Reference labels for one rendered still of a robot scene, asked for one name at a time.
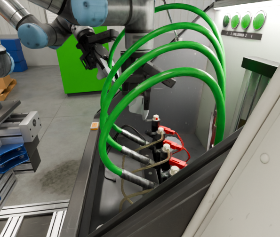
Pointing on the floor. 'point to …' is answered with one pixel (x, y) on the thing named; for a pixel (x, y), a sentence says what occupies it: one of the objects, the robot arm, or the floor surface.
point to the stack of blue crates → (15, 53)
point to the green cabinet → (78, 69)
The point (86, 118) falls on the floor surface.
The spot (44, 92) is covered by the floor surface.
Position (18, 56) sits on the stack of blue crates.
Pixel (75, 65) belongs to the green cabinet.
